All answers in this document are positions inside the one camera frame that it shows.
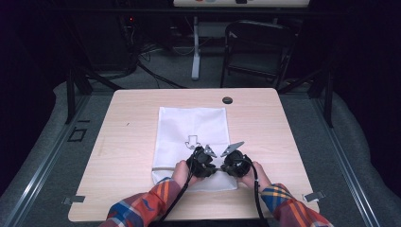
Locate bundle of black floor cables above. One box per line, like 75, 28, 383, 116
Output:
126, 41, 190, 90

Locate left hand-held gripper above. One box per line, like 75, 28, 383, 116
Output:
185, 144, 219, 179

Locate person's right hand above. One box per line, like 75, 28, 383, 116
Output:
237, 161, 272, 193

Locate person's left hand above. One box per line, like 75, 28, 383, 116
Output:
171, 159, 199, 190

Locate grey metal floor rail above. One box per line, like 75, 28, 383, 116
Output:
310, 94, 383, 227
0, 94, 93, 227

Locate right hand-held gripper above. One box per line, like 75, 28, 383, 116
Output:
219, 140, 253, 179

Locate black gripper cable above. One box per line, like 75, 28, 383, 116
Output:
150, 148, 202, 227
235, 154, 270, 227

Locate black folding chair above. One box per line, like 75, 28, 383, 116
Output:
219, 20, 300, 91

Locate grey table bracket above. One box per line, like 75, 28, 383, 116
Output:
61, 195, 86, 205
302, 189, 326, 203

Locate black metal stand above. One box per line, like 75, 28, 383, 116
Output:
277, 66, 336, 129
63, 61, 125, 126

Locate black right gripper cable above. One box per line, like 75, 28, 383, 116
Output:
235, 154, 270, 227

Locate white desk leg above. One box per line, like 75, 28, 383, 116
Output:
190, 15, 202, 81

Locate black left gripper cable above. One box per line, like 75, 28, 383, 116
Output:
150, 148, 202, 227

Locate black metal crossbar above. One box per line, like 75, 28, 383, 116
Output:
51, 7, 311, 17

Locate white mesh laundry bag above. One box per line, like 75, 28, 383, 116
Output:
151, 106, 239, 193

